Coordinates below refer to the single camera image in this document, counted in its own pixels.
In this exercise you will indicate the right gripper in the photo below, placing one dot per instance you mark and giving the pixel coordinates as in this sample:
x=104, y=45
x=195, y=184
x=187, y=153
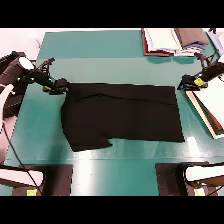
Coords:
x=191, y=83

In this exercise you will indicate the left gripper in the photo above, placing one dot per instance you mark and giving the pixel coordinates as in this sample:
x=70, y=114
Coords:
x=58, y=85

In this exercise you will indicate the black T-shirt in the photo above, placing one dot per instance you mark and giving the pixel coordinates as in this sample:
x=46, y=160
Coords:
x=126, y=113

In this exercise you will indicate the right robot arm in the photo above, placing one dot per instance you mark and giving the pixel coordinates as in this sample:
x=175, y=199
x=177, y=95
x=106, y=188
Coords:
x=203, y=173

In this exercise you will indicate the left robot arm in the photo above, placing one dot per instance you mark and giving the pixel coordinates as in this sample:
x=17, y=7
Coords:
x=13, y=71

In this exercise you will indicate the cream garment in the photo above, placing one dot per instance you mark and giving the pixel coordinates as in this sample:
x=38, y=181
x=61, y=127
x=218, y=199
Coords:
x=203, y=115

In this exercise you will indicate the pale blue garment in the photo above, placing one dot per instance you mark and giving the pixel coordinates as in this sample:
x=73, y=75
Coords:
x=191, y=49

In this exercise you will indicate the brown garment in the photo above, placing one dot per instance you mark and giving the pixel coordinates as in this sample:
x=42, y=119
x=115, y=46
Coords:
x=215, y=121
x=191, y=35

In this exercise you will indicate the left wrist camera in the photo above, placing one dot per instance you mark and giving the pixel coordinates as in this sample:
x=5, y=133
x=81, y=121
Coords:
x=47, y=64

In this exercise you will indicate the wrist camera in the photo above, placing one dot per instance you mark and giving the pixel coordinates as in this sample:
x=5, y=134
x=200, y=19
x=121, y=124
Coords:
x=201, y=58
x=47, y=64

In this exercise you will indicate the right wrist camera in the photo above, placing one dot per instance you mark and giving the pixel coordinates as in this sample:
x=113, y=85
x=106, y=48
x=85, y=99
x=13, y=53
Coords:
x=201, y=58

